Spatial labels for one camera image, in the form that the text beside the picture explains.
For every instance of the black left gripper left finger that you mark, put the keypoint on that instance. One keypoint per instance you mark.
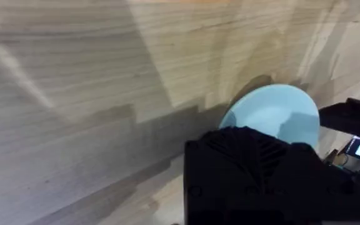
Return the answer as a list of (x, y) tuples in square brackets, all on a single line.
[(230, 162)]

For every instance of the light blue plate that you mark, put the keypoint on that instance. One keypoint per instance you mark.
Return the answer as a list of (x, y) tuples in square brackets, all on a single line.
[(270, 109)]

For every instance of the dark device with bright panel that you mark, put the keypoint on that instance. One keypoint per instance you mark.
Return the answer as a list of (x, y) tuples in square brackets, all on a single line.
[(359, 148)]

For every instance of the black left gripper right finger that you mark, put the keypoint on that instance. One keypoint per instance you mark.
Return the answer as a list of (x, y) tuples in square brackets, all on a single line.
[(355, 118)]

